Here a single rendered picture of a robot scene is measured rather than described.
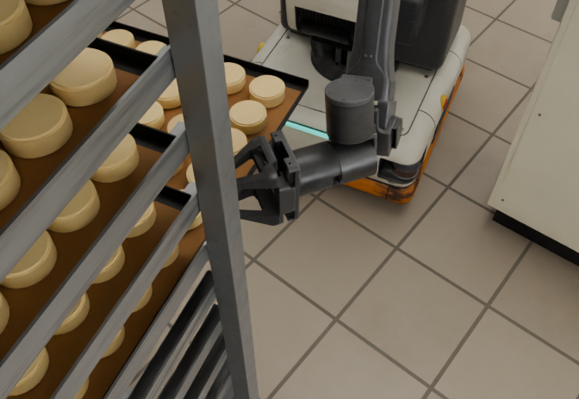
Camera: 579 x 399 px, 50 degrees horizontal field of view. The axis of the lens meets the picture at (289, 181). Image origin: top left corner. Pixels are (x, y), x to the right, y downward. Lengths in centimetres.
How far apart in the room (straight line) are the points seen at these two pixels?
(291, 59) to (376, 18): 121
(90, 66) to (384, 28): 42
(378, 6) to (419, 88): 114
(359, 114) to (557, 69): 91
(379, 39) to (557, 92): 85
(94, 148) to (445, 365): 140
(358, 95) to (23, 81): 42
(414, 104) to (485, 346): 70
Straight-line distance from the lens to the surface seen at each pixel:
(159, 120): 84
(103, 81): 49
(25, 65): 38
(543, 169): 175
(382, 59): 80
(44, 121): 47
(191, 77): 51
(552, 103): 162
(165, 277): 71
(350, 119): 71
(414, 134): 180
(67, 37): 40
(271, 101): 85
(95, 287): 61
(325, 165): 74
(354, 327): 174
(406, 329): 176
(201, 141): 56
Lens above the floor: 155
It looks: 51 degrees down
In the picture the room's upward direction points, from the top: straight up
